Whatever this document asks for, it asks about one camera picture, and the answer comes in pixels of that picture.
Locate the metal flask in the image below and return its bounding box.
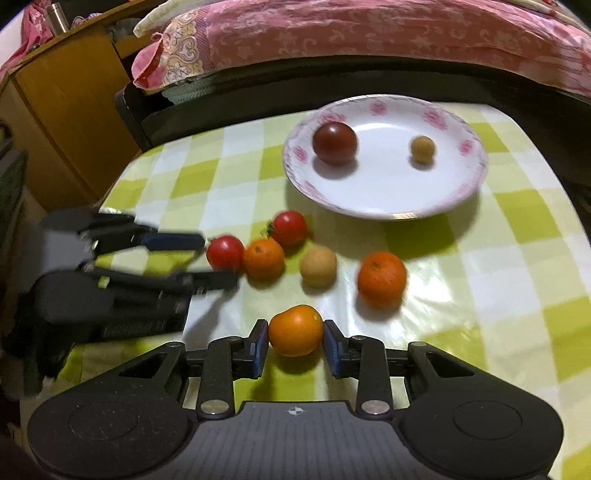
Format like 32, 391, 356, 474
46, 2, 71, 36

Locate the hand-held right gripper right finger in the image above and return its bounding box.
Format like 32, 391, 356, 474
323, 318, 476, 420

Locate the white plate with pink flowers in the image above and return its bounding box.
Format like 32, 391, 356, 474
281, 95, 489, 221

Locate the brown wooden cabinet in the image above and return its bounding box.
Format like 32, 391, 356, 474
0, 23, 160, 210

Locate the pink cartoon quilt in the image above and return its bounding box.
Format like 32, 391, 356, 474
133, 0, 218, 38

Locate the dark red tomato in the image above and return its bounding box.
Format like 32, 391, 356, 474
312, 121, 358, 166

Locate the tan longan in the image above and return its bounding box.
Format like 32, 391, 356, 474
410, 135, 436, 163
299, 246, 338, 289

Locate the pink cloth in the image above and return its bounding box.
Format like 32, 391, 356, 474
0, 0, 54, 81

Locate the red cherry tomato with stem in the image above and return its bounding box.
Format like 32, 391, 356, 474
268, 210, 308, 247

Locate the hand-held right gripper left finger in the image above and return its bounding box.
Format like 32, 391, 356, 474
117, 318, 269, 422

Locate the mandarin orange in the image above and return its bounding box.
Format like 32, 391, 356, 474
357, 251, 408, 310
268, 305, 325, 357
243, 238, 286, 280

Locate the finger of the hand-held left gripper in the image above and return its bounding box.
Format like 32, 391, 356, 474
44, 209, 207, 254
85, 264, 239, 298

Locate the mattress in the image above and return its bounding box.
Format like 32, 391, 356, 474
159, 76, 218, 108

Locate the dark wooden bed frame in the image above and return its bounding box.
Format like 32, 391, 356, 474
115, 55, 591, 153

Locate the pink floral bed sheet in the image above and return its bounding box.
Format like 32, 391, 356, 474
131, 0, 591, 99

